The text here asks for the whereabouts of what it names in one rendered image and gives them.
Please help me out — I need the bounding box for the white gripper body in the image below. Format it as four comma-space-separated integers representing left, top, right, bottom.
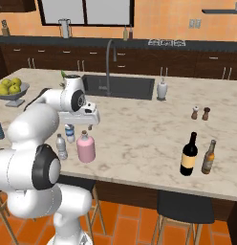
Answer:
57, 109, 101, 127

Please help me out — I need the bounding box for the blue-label plastic water bottle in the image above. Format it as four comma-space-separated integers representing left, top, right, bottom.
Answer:
64, 123, 76, 145

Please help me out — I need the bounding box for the pink plastic bottle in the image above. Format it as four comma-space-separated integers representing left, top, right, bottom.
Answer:
75, 129, 97, 165

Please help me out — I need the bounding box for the clear plastic water bottle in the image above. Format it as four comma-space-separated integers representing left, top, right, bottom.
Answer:
55, 133, 69, 161

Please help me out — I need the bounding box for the dark sink basin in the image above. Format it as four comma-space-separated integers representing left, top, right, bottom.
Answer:
80, 74, 156, 101

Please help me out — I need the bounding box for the grey curved tap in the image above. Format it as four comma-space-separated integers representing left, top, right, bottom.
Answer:
104, 38, 119, 97

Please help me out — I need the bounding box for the grey fruit bowl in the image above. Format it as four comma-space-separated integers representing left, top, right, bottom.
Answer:
0, 82, 31, 108

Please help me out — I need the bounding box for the black seat wooden stool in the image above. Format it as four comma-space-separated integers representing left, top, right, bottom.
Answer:
0, 189, 20, 245
150, 189, 216, 245
57, 174, 107, 245

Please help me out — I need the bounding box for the white soap dispenser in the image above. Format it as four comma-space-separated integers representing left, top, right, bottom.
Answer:
156, 77, 169, 101

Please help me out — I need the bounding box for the dark wood cupboard run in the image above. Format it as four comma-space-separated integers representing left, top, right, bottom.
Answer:
0, 42, 237, 81

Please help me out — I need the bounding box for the grey jug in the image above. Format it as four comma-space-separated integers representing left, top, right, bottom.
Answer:
57, 17, 73, 39

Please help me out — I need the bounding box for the black wine bottle yellow label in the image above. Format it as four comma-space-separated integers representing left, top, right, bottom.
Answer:
179, 131, 199, 177

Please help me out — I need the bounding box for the white-top brown shaker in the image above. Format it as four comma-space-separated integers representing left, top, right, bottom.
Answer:
190, 105, 201, 121

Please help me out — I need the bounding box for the black-framed window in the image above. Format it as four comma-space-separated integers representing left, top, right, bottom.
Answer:
36, 0, 136, 28

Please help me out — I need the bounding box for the hob with grey rings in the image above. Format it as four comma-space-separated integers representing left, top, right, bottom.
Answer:
147, 38, 187, 48

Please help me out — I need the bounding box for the brown knife block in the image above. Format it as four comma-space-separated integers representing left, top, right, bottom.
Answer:
0, 19, 11, 37

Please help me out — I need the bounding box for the dark-top brown shaker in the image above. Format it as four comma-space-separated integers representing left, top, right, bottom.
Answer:
202, 106, 211, 122

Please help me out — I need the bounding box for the brown glass beer bottle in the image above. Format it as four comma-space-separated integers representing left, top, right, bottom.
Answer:
201, 139, 218, 175

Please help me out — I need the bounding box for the dark wood wall cupboard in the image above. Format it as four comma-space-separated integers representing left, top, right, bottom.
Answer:
0, 0, 37, 13

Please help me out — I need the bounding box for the dark wall shelf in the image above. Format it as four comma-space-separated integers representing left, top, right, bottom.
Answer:
201, 9, 237, 15

